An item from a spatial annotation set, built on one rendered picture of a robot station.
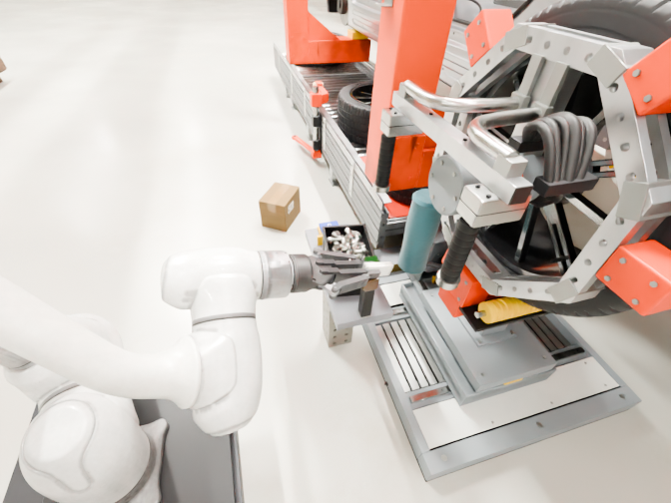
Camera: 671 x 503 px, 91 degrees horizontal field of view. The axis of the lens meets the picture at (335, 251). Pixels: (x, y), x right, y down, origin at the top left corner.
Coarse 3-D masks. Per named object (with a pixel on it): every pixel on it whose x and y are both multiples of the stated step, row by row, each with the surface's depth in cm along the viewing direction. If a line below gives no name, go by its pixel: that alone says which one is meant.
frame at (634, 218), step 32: (512, 32) 63; (544, 32) 57; (576, 32) 56; (480, 64) 73; (512, 64) 70; (576, 64) 53; (608, 64) 48; (448, 96) 85; (608, 96) 49; (608, 128) 50; (640, 128) 46; (640, 160) 46; (640, 192) 47; (448, 224) 95; (608, 224) 52; (640, 224) 49; (480, 256) 90; (608, 256) 53; (512, 288) 75; (544, 288) 66; (576, 288) 59
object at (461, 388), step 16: (400, 288) 142; (416, 288) 139; (416, 304) 135; (416, 320) 132; (432, 320) 129; (432, 336) 121; (432, 352) 123; (448, 352) 119; (448, 368) 113; (448, 384) 115; (464, 384) 110; (512, 384) 110; (528, 384) 116; (464, 400) 107
